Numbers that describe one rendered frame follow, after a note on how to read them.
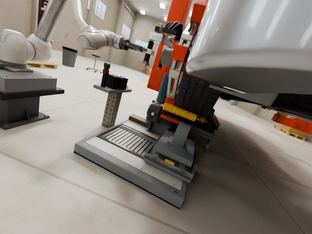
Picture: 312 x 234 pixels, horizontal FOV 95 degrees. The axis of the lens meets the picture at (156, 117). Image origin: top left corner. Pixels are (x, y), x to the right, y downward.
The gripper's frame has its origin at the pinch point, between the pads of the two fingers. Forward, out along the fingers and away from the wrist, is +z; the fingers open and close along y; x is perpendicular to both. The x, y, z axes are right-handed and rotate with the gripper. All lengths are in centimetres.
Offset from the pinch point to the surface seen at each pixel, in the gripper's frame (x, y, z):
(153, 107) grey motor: -44, -39, 5
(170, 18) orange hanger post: 42, -60, -13
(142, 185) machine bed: -80, 23, 31
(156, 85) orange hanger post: -25, -60, -5
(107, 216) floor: -83, 49, 23
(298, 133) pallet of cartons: -65, -600, 466
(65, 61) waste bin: -72, -275, -379
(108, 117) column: -71, -30, -37
